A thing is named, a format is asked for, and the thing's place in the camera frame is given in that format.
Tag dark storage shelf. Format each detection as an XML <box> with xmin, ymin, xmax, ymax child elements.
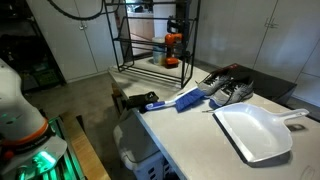
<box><xmin>0</xmin><ymin>0</ymin><xmax>66</xmax><ymax>94</ymax></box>

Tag grey running shoe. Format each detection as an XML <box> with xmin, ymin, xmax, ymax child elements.
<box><xmin>197</xmin><ymin>73</ymin><xmax>234</xmax><ymax>98</ymax></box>
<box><xmin>209</xmin><ymin>78</ymin><xmax>255</xmax><ymax>108</ymax></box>

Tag blue hand brush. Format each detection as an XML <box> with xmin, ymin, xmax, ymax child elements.
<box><xmin>144</xmin><ymin>87</ymin><xmax>207</xmax><ymax>114</ymax></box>

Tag small black square tag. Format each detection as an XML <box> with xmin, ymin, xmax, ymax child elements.
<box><xmin>286</xmin><ymin>123</ymin><xmax>306</xmax><ymax>133</ymax></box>

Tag clear wipes container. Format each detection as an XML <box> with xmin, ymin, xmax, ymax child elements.
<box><xmin>151</xmin><ymin>36</ymin><xmax>168</xmax><ymax>67</ymax></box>

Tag brown wooden stool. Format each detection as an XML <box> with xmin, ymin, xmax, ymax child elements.
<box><xmin>111</xmin><ymin>83</ymin><xmax>125</xmax><ymax>116</ymax></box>

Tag black work glove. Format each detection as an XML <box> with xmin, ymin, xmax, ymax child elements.
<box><xmin>125</xmin><ymin>91</ymin><xmax>160</xmax><ymax>114</ymax></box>

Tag black floor mat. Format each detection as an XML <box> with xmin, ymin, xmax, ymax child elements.
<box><xmin>213</xmin><ymin>63</ymin><xmax>298</xmax><ymax>106</ymax></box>

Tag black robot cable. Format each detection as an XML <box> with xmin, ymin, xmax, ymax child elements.
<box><xmin>46</xmin><ymin>0</ymin><xmax>122</xmax><ymax>22</ymax></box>

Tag orange cordless drill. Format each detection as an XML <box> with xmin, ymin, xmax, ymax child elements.
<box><xmin>164</xmin><ymin>17</ymin><xmax>185</xmax><ymax>70</ymax></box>

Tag white plastic dustpan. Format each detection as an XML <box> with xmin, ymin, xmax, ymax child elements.
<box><xmin>212</xmin><ymin>102</ymin><xmax>310</xmax><ymax>165</ymax></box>

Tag light wooden bench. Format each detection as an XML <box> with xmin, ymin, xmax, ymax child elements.
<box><xmin>59</xmin><ymin>111</ymin><xmax>111</xmax><ymax>180</ymax></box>

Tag green lit robot mounting platform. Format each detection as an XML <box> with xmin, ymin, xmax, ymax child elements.
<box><xmin>0</xmin><ymin>114</ymin><xmax>88</xmax><ymax>180</ymax></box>

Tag black hanging charger device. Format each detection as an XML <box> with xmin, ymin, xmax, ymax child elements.
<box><xmin>175</xmin><ymin>0</ymin><xmax>194</xmax><ymax>62</ymax></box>

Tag green plastic crate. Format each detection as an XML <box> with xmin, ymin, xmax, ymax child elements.
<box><xmin>32</xmin><ymin>67</ymin><xmax>58</xmax><ymax>88</ymax></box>

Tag white cabinet doors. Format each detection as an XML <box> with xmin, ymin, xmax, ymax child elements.
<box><xmin>26</xmin><ymin>0</ymin><xmax>125</xmax><ymax>83</ymax></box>
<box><xmin>196</xmin><ymin>0</ymin><xmax>320</xmax><ymax>108</ymax></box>

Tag white laundry basket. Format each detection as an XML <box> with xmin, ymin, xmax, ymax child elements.
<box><xmin>112</xmin><ymin>108</ymin><xmax>178</xmax><ymax>180</ymax></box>

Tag black metal shoe rack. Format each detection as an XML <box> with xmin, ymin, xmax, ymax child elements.
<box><xmin>103</xmin><ymin>0</ymin><xmax>202</xmax><ymax>90</ymax></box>

